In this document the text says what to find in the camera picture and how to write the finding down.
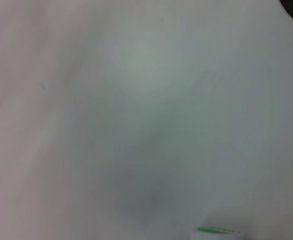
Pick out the clear green label water bottle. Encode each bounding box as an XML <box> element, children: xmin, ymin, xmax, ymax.
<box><xmin>190</xmin><ymin>225</ymin><xmax>246</xmax><ymax>240</ymax></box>

